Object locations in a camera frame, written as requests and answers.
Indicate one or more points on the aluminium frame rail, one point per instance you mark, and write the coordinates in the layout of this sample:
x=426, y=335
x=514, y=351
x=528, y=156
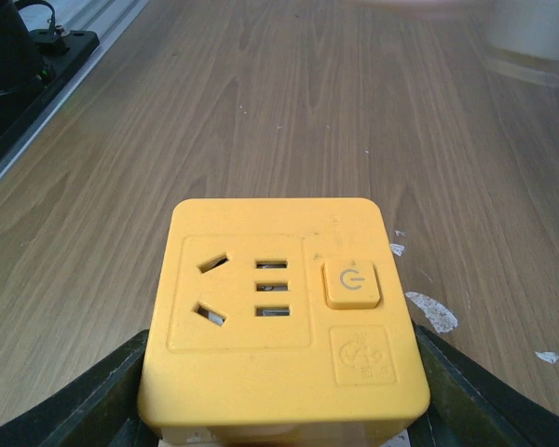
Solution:
x=108, y=19

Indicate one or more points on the yellow cube socket adapter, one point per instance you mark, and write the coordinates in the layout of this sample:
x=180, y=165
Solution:
x=273, y=314

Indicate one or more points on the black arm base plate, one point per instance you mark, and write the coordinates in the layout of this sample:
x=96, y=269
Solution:
x=35, y=65

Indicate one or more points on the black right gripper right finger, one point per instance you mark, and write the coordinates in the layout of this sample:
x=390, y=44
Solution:
x=469, y=406

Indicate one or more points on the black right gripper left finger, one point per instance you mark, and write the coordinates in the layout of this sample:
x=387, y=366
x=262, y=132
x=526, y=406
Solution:
x=99, y=408

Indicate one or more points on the white paper scraps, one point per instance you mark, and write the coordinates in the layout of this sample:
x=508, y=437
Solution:
x=443, y=320

